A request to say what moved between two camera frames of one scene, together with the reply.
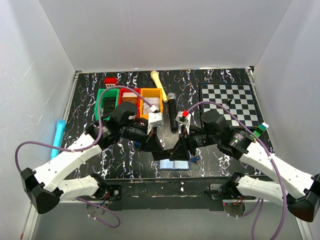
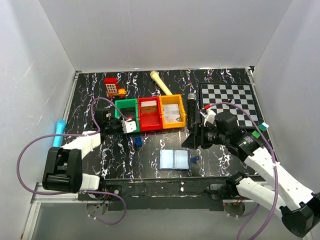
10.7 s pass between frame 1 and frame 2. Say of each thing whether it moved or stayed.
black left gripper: moved
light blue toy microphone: stayed
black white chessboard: stayed
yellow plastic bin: moved
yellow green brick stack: stayed
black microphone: moved
